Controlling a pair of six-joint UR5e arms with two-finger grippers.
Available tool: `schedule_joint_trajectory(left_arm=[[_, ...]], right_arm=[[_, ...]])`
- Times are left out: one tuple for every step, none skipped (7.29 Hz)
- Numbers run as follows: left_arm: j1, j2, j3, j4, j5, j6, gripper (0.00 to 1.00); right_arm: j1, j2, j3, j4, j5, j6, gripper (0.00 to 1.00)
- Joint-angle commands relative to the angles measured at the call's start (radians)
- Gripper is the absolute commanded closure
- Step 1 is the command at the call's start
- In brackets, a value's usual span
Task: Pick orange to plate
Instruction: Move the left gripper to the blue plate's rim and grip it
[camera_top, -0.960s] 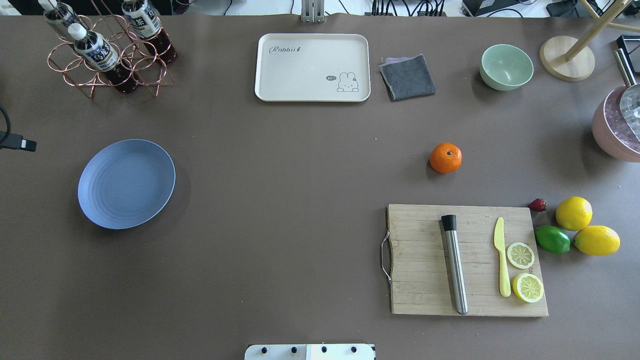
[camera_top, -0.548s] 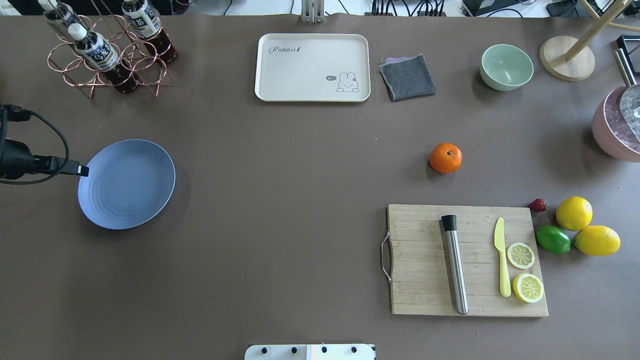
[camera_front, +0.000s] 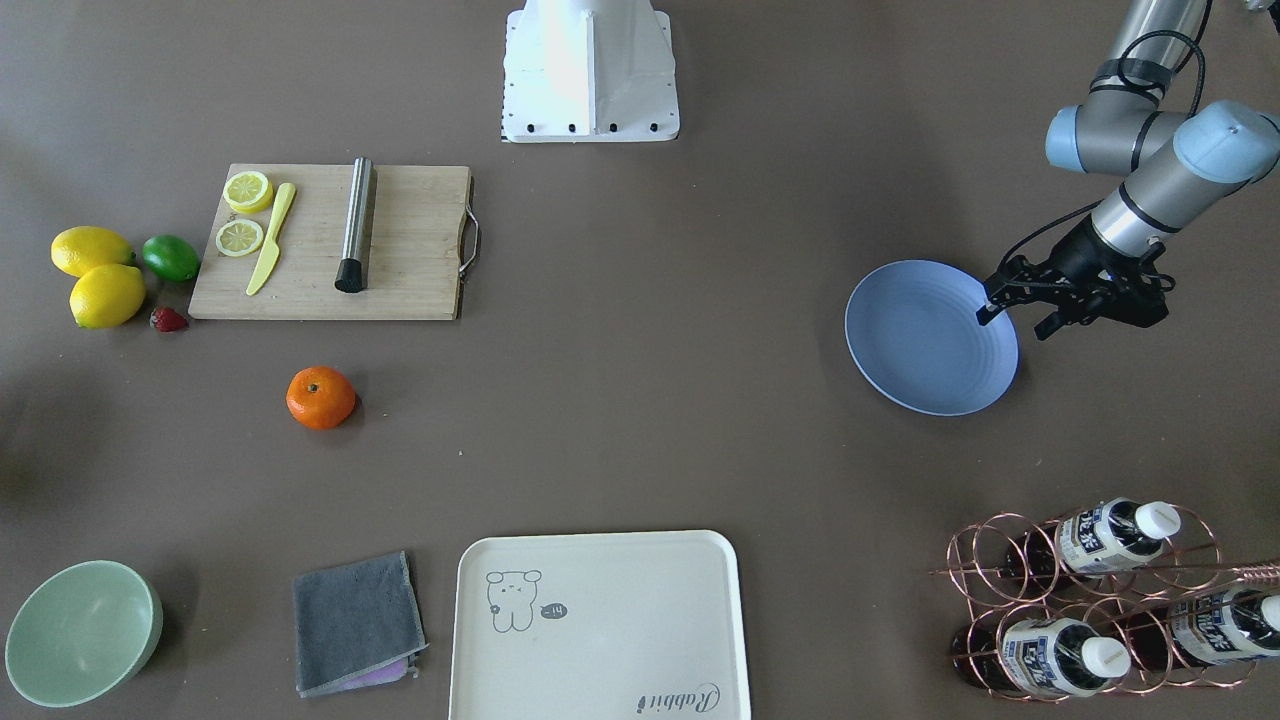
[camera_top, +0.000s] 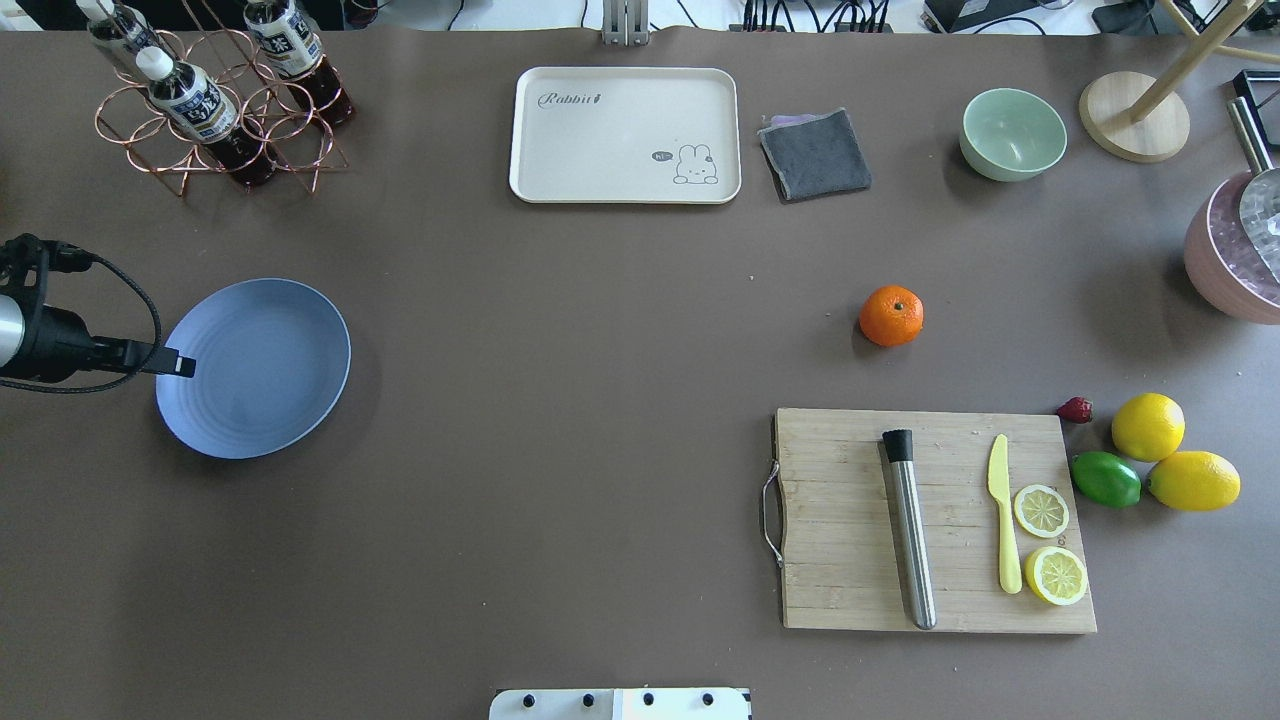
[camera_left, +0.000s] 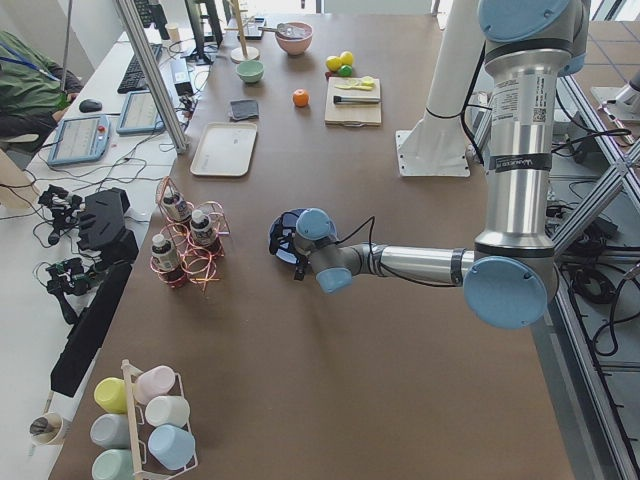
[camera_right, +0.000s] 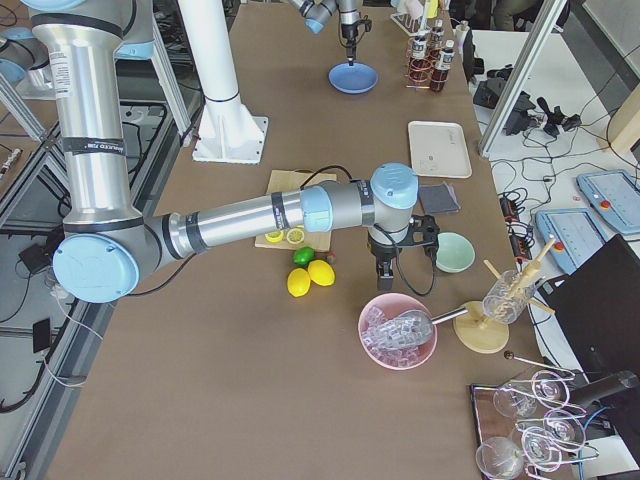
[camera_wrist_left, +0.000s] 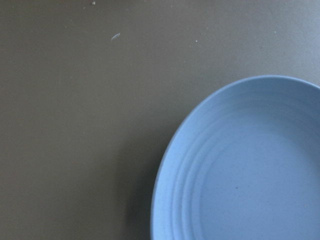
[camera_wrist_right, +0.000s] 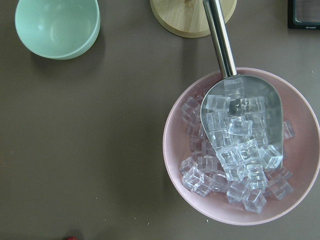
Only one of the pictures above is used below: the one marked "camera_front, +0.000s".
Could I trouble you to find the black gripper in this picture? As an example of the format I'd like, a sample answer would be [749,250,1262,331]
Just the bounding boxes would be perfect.
[975,220,1174,341]

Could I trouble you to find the orange mandarin fruit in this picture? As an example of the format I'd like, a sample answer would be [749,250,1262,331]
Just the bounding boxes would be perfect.
[285,366,358,430]

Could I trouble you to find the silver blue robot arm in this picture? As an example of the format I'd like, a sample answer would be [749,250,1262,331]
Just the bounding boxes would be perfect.
[975,1,1279,340]

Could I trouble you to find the blue round plate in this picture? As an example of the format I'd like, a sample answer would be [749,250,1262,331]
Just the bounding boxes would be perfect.
[844,259,1020,416]

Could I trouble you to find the tea bottle back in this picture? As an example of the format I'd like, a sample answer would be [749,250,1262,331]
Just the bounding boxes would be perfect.
[1119,587,1279,671]
[998,497,1183,592]

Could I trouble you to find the tea bottle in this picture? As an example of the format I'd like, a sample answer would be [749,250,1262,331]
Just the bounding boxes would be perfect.
[1119,587,1279,671]
[998,497,1183,592]
[948,605,1133,702]

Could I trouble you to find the tea bottle front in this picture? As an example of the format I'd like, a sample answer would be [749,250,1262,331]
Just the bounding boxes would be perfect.
[948,605,1133,702]

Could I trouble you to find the cream rabbit tray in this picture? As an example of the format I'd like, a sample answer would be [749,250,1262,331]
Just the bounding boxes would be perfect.
[448,529,753,719]

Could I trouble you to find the wooden cutting board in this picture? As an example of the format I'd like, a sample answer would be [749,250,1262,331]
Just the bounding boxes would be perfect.
[188,163,474,322]

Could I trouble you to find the steel muddler black tip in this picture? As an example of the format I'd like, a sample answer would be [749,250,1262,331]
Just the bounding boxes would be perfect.
[334,156,378,293]

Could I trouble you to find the grey folded cloth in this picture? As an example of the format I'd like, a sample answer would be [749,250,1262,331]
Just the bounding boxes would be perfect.
[292,550,429,700]

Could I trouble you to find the yellow plastic knife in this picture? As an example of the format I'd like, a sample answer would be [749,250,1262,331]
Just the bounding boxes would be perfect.
[244,182,297,296]

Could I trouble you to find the lemon half upper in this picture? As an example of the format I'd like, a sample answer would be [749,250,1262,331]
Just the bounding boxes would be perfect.
[221,170,275,214]

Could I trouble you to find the lemon half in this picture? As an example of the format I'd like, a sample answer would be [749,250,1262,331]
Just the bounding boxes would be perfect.
[221,170,275,214]
[214,218,266,258]

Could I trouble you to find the lemon half lower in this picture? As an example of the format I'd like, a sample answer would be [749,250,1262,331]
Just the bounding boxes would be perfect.
[214,218,266,258]

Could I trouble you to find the green lime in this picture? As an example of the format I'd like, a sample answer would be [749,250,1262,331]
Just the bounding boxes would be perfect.
[141,234,201,283]

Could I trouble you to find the red strawberry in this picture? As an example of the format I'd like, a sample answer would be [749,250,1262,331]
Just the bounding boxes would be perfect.
[148,306,189,334]

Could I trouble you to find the whole lemon lower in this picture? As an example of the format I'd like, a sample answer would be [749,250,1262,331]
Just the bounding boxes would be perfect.
[69,264,146,329]

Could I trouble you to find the whole lemon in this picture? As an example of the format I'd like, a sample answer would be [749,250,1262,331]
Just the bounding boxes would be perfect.
[50,225,134,278]
[69,264,146,329]

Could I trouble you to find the whole lemon upper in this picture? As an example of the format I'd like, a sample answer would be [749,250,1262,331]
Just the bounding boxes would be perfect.
[50,225,134,278]

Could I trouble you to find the green bowl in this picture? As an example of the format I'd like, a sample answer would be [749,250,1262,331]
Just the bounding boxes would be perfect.
[4,560,164,708]

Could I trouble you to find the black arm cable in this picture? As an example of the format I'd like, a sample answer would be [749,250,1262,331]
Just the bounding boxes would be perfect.
[995,28,1211,286]

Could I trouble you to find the copper wire bottle rack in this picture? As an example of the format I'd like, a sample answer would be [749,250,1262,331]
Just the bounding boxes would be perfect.
[943,502,1277,697]

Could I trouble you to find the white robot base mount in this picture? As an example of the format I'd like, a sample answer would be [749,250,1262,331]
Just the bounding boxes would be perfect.
[500,1,681,143]

